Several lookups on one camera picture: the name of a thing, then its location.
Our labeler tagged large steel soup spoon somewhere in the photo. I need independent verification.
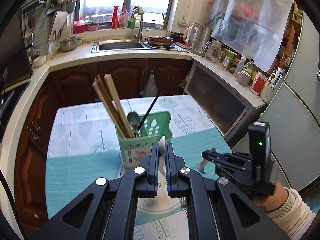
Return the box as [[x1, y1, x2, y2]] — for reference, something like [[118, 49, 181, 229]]
[[157, 136, 168, 206]]

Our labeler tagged green plastic utensil holder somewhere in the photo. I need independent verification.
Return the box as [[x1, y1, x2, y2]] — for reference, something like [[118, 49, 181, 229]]
[[116, 111, 173, 169]]

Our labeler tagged small steel spoon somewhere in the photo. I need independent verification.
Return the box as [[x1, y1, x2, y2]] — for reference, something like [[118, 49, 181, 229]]
[[127, 112, 140, 137]]

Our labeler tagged black chopstick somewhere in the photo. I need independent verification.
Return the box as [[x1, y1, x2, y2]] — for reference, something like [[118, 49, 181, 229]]
[[135, 77, 169, 137]]

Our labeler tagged pale chopstick checkered end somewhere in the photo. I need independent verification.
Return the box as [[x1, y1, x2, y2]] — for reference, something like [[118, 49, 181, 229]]
[[103, 74, 135, 138], [107, 73, 136, 138]]

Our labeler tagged brown chopstick red end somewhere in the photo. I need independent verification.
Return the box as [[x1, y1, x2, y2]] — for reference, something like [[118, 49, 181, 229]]
[[93, 78, 129, 138], [93, 74, 133, 139]]

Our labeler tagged white sleeve forearm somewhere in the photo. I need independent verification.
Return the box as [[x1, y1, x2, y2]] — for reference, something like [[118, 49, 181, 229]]
[[266, 187, 317, 239]]

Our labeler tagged right hand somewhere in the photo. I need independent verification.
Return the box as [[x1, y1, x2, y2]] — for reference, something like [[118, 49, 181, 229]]
[[253, 181, 289, 212]]

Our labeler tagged steel oven cabinet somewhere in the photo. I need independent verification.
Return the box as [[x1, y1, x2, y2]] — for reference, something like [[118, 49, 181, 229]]
[[184, 58, 267, 148]]

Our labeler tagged patterned teal tablecloth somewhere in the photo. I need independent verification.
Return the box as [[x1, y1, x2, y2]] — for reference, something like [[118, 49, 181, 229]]
[[44, 94, 235, 240]]

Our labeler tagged red white canister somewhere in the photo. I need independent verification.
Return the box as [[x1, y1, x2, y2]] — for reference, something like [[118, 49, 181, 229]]
[[249, 72, 268, 95]]

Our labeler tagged white thermos jug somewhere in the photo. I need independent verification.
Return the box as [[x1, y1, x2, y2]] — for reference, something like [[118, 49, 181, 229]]
[[260, 68, 286, 105]]

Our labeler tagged white mug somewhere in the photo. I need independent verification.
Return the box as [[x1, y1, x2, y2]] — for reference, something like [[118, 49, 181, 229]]
[[236, 70, 251, 87]]

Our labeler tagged plastic bag on cabinet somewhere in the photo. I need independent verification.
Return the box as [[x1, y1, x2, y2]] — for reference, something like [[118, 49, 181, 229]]
[[140, 72, 158, 97]]

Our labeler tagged glass pitcher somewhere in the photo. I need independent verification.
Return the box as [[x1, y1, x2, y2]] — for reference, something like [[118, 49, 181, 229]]
[[203, 39, 223, 63]]

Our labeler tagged steel electric kettle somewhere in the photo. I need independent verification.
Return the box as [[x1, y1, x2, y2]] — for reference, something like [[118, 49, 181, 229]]
[[183, 23, 213, 56]]

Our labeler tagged red frying pan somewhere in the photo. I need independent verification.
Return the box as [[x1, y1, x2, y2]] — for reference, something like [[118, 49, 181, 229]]
[[146, 36, 174, 47]]

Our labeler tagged steel sink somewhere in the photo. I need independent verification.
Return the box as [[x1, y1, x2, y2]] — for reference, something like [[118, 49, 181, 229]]
[[91, 40, 146, 53]]

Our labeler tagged small steel pot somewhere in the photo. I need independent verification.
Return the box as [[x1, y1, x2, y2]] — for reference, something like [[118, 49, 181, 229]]
[[59, 36, 83, 52]]

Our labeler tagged red spray bottle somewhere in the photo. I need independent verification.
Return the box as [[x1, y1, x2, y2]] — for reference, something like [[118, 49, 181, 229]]
[[111, 5, 119, 29]]

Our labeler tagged pink soap bottle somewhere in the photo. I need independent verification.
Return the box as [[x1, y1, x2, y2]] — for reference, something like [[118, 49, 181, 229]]
[[118, 5, 130, 29]]

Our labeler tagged chrome faucet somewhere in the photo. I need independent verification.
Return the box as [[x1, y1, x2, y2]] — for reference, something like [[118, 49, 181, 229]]
[[131, 6, 144, 43]]

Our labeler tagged wooden cutting board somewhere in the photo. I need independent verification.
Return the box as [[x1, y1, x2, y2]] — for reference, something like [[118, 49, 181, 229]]
[[47, 11, 68, 43]]

